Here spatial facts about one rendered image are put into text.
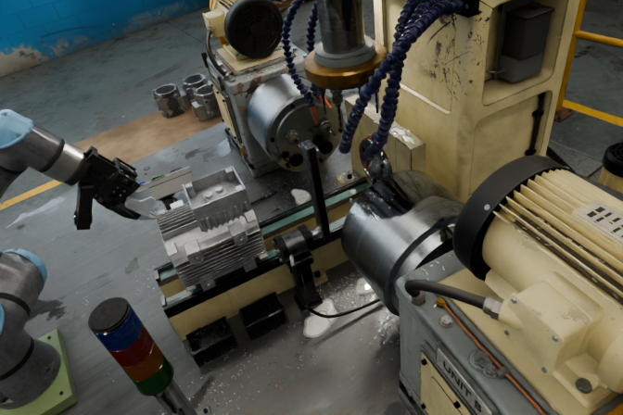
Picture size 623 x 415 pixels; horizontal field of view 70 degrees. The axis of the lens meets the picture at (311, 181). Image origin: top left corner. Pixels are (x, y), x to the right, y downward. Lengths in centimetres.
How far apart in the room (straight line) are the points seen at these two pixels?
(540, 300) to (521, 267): 6
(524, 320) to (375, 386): 55
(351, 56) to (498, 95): 35
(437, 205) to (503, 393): 34
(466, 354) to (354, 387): 42
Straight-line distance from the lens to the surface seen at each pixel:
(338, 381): 104
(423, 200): 83
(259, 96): 132
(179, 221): 100
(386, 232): 81
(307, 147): 85
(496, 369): 65
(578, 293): 54
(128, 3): 650
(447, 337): 66
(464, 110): 101
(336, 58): 92
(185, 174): 120
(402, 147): 102
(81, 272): 151
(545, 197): 58
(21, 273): 123
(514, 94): 109
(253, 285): 112
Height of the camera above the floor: 172
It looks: 38 degrees down
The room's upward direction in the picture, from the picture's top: 11 degrees counter-clockwise
